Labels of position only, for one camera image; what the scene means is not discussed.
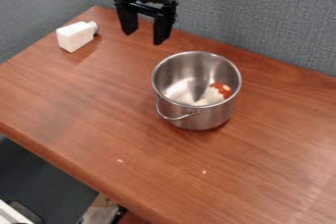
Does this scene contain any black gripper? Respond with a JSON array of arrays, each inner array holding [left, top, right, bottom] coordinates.
[[114, 0, 177, 45]]

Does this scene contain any shiny metal pot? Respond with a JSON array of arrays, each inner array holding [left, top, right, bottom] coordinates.
[[150, 51, 241, 131]]

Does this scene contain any white toy mushroom red cap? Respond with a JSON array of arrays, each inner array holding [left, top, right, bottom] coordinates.
[[176, 83, 232, 106]]

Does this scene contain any white plastic bottle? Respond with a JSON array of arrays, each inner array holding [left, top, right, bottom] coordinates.
[[56, 22, 98, 53]]

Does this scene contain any white box at corner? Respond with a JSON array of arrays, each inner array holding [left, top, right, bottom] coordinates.
[[0, 199, 34, 224]]

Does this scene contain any table leg frame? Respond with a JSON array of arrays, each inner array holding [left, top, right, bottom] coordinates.
[[78, 194, 126, 224]]

